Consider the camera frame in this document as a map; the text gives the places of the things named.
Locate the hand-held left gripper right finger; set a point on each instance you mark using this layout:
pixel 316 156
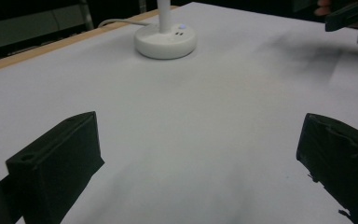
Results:
pixel 341 161

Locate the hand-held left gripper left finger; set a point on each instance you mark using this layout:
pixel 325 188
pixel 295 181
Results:
pixel 59 161

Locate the white table cover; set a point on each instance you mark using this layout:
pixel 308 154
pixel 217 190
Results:
pixel 180 118

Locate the grey bench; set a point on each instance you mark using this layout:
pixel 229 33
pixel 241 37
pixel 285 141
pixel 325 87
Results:
pixel 28 29

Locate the metal stand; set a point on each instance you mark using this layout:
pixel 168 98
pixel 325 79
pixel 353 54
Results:
pixel 87 14

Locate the white round lamp base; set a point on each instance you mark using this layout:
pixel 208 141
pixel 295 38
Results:
pixel 165 39

